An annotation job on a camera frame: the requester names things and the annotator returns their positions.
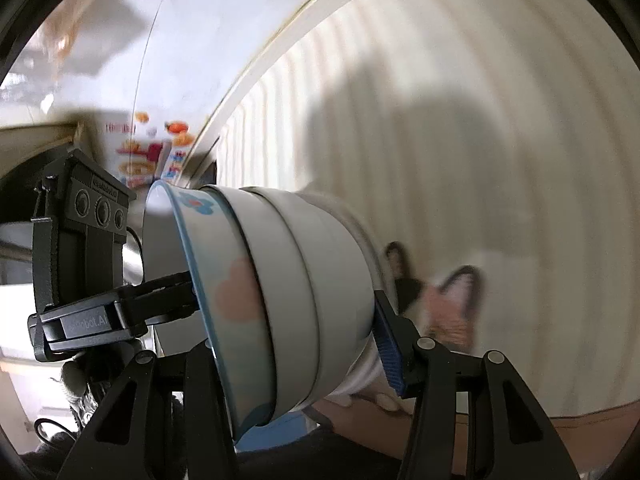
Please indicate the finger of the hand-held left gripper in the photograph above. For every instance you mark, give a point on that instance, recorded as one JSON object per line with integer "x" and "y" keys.
{"x": 160, "y": 292}

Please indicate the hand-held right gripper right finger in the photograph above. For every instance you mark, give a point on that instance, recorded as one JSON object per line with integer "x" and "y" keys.
{"x": 389, "y": 350}

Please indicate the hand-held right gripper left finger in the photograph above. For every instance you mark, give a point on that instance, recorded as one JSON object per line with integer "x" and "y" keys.
{"x": 200, "y": 375}

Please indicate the colourful printed bowl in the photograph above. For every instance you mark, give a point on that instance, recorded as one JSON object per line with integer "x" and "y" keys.
{"x": 220, "y": 310}

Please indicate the white bowl with pink flower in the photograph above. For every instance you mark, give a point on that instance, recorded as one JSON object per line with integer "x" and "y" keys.
{"x": 340, "y": 285}

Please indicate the white bowl with dark rim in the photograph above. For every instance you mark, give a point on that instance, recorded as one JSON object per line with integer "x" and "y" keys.
{"x": 285, "y": 310}

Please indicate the person's left hand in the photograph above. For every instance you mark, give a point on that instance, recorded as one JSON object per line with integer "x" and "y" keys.
{"x": 75, "y": 380}

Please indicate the stainless steel pot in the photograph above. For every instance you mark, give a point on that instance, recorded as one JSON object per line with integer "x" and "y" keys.
{"x": 134, "y": 260}

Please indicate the orange black printed item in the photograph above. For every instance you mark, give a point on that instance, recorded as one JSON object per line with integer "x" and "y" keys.
{"x": 450, "y": 315}

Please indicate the fruit print wall sticker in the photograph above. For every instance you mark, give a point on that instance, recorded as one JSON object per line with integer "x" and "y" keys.
{"x": 145, "y": 155}

